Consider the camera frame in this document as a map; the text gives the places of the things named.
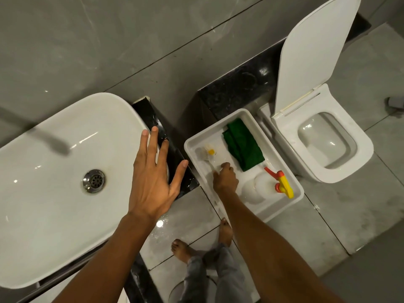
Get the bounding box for person's left hand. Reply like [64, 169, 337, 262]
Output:
[128, 126, 189, 220]

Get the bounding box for person's right hand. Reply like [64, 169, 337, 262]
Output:
[213, 163, 239, 195]

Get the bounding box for white scrub brush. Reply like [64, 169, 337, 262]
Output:
[195, 145, 221, 174]

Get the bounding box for person's right forearm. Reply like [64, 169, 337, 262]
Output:
[217, 190, 346, 303]

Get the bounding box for person's left forearm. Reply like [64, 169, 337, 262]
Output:
[52, 213, 158, 303]

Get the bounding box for black granite sink counter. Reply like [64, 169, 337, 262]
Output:
[124, 96, 200, 303]

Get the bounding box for green cloth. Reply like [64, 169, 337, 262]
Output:
[222, 118, 266, 172]

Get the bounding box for white plastic tub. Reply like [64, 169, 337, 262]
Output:
[184, 108, 305, 223]

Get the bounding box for white spray bottle red-yellow trigger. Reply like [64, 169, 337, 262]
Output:
[241, 166, 295, 205]

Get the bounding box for person's right foot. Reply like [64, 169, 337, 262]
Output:
[218, 218, 234, 248]

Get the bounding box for person's foot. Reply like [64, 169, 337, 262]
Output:
[171, 239, 198, 265]
[218, 218, 234, 248]

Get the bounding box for chrome sink drain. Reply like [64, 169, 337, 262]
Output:
[82, 169, 106, 194]

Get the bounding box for person's left foot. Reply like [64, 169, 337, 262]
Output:
[171, 239, 198, 265]

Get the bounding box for black granite toilet ledge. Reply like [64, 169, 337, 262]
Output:
[197, 12, 372, 121]

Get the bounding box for grey sink faucet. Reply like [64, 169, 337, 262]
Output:
[0, 105, 71, 157]

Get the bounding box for person's grey jeans legs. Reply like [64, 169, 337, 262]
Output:
[178, 243, 247, 303]

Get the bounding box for white ceramic sink basin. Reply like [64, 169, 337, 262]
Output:
[0, 92, 170, 289]

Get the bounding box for white toilet bowl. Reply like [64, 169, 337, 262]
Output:
[257, 83, 375, 184]

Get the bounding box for white toilet lid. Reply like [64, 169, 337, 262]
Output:
[273, 0, 362, 116]

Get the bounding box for chrome rail under sink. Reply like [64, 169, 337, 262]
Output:
[17, 244, 106, 303]

